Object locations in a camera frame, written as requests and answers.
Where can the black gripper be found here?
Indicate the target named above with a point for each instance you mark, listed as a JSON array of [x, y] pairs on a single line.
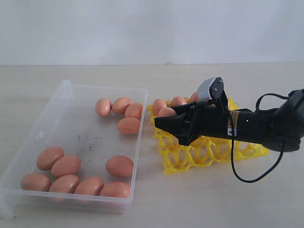
[[207, 118]]

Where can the brown egg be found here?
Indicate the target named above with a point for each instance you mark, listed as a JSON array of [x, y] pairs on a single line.
[[116, 189], [65, 184], [90, 186], [70, 164], [129, 125], [120, 166], [166, 112], [103, 107], [120, 105], [36, 181], [134, 110], [48, 157]]

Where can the brown egg packed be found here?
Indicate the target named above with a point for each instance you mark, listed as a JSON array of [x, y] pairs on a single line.
[[178, 101], [194, 97], [157, 105]]

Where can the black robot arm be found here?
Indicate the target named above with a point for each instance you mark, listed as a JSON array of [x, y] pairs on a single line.
[[278, 129]]

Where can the yellow plastic egg tray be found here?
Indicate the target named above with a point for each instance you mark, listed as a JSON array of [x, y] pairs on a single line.
[[202, 152]]

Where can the clear plastic bin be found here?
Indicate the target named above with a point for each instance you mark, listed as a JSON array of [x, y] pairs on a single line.
[[70, 122]]

